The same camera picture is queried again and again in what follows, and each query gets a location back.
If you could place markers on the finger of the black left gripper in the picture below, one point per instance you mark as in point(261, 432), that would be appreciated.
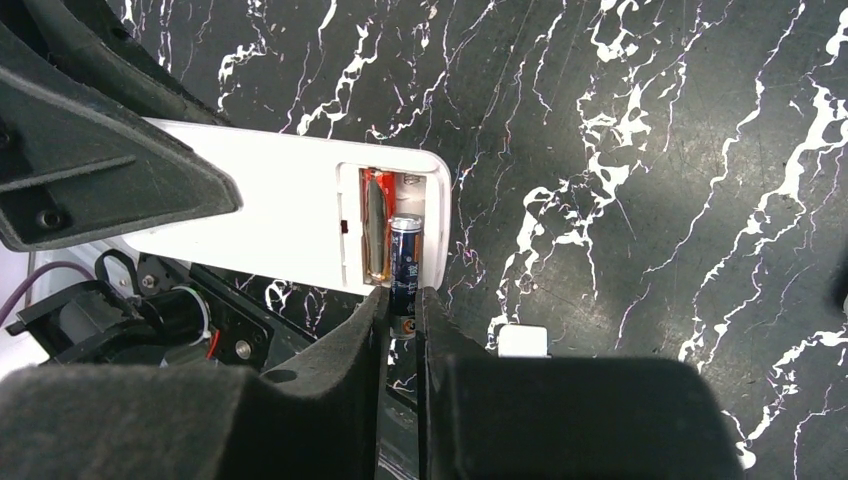
point(89, 44)

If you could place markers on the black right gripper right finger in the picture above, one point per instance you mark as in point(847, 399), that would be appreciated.
point(485, 417)

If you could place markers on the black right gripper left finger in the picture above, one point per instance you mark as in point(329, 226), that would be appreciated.
point(314, 416)

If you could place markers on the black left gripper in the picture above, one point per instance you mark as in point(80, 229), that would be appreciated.
point(76, 166)

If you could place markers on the white remote control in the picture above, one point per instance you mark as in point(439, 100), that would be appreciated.
point(301, 218)

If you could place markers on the white remote battery cover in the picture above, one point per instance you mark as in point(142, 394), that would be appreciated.
point(522, 341)

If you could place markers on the orange battery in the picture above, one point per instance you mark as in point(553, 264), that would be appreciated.
point(378, 202)

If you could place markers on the dark blue battery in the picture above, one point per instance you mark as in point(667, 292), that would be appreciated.
point(405, 240)

